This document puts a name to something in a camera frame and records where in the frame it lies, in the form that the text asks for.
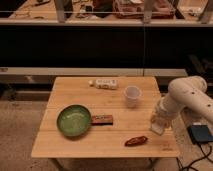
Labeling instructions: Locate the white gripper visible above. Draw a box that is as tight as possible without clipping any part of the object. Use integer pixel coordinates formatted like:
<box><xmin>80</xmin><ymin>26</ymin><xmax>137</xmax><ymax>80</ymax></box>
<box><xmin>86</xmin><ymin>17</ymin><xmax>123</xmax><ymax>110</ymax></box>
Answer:
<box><xmin>152</xmin><ymin>96</ymin><xmax>177</xmax><ymax>125</ymax></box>

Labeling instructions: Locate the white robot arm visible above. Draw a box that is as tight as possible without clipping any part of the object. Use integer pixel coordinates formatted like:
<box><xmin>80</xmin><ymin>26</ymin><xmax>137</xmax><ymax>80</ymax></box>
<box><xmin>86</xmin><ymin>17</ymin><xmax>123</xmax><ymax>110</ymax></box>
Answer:
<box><xmin>151</xmin><ymin>76</ymin><xmax>213</xmax><ymax>127</ymax></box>

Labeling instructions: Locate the green ceramic bowl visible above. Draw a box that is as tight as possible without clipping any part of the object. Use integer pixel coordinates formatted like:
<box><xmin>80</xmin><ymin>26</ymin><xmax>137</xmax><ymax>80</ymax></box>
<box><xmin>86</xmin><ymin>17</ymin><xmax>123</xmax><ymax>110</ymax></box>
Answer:
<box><xmin>56</xmin><ymin>105</ymin><xmax>91</xmax><ymax>137</ymax></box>

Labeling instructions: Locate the translucent plastic cup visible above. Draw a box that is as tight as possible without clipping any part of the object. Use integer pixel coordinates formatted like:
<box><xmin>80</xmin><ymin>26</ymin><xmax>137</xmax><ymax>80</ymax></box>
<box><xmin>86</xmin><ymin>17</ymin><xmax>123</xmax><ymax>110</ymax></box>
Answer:
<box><xmin>124</xmin><ymin>86</ymin><xmax>141</xmax><ymax>108</ymax></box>

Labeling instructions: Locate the black box on floor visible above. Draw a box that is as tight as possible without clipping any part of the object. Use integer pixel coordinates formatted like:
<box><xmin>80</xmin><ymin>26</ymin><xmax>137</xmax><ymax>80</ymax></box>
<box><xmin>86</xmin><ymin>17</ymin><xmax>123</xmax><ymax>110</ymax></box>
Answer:
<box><xmin>187</xmin><ymin>125</ymin><xmax>213</xmax><ymax>144</ymax></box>

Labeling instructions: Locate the white lying bottle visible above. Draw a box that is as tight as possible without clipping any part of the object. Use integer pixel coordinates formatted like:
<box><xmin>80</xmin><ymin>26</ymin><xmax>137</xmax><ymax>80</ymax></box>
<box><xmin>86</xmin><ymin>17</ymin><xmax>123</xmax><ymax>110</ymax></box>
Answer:
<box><xmin>89</xmin><ymin>79</ymin><xmax>118</xmax><ymax>90</ymax></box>

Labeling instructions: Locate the red chocolate bar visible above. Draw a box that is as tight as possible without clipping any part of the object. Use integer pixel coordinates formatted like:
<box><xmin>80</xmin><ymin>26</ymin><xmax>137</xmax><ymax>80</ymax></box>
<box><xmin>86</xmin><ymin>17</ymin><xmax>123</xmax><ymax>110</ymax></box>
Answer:
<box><xmin>92</xmin><ymin>115</ymin><xmax>113</xmax><ymax>125</ymax></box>

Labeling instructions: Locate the wooden table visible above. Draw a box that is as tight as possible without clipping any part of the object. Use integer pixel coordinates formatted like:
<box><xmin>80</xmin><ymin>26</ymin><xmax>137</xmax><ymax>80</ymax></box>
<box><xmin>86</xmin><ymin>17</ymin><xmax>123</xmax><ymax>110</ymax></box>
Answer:
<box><xmin>31</xmin><ymin>77</ymin><xmax>179</xmax><ymax>161</ymax></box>

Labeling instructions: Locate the background shelf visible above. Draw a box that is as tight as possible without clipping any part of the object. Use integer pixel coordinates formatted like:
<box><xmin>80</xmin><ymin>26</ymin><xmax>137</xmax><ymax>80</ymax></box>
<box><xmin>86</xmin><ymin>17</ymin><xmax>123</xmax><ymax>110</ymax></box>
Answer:
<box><xmin>0</xmin><ymin>0</ymin><xmax>213</xmax><ymax>27</ymax></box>

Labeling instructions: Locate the black cable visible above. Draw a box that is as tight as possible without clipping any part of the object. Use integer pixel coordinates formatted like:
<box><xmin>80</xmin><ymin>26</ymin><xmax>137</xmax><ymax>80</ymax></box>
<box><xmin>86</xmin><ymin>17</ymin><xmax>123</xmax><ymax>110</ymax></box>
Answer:
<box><xmin>176</xmin><ymin>143</ymin><xmax>213</xmax><ymax>171</ymax></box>

